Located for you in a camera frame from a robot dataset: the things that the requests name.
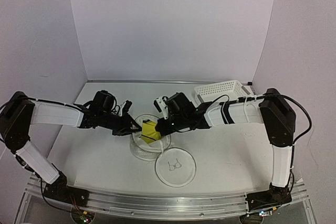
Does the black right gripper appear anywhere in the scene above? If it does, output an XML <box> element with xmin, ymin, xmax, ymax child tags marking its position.
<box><xmin>155</xmin><ymin>114</ymin><xmax>187</xmax><ymax>137</ymax></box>

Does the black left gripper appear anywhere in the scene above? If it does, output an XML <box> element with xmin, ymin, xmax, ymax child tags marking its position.
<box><xmin>99</xmin><ymin>110</ymin><xmax>142</xmax><ymax>136</ymax></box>

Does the white mesh laundry bag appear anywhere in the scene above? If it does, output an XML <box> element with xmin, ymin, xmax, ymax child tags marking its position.
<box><xmin>130</xmin><ymin>114</ymin><xmax>197</xmax><ymax>188</ymax></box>

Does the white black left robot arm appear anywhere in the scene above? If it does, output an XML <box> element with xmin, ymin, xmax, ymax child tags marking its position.
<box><xmin>1</xmin><ymin>90</ymin><xmax>142</xmax><ymax>201</ymax></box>

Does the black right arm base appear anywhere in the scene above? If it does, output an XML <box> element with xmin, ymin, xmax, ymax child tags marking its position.
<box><xmin>246</xmin><ymin>184</ymin><xmax>292</xmax><ymax>212</ymax></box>

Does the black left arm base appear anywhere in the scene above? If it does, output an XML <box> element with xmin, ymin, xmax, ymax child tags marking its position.
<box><xmin>42</xmin><ymin>171</ymin><xmax>89</xmax><ymax>207</ymax></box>

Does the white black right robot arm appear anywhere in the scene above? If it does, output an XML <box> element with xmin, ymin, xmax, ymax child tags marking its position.
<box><xmin>153</xmin><ymin>88</ymin><xmax>312</xmax><ymax>205</ymax></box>

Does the white plastic perforated basket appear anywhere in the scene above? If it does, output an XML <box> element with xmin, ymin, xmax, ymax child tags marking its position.
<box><xmin>193</xmin><ymin>80</ymin><xmax>253</xmax><ymax>104</ymax></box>

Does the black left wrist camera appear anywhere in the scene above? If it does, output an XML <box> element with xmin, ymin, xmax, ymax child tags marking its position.
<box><xmin>118</xmin><ymin>100</ymin><xmax>132</xmax><ymax>116</ymax></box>

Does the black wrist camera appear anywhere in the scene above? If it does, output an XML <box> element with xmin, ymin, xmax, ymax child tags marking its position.
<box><xmin>153</xmin><ymin>96</ymin><xmax>169</xmax><ymax>120</ymax></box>
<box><xmin>118</xmin><ymin>100</ymin><xmax>132</xmax><ymax>116</ymax></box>

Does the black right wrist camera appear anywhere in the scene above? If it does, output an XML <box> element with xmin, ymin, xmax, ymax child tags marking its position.
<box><xmin>153</xmin><ymin>96</ymin><xmax>169</xmax><ymax>120</ymax></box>

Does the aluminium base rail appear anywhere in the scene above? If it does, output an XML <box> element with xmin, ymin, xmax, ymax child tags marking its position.
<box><xmin>25</xmin><ymin>182</ymin><xmax>308</xmax><ymax>214</ymax></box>

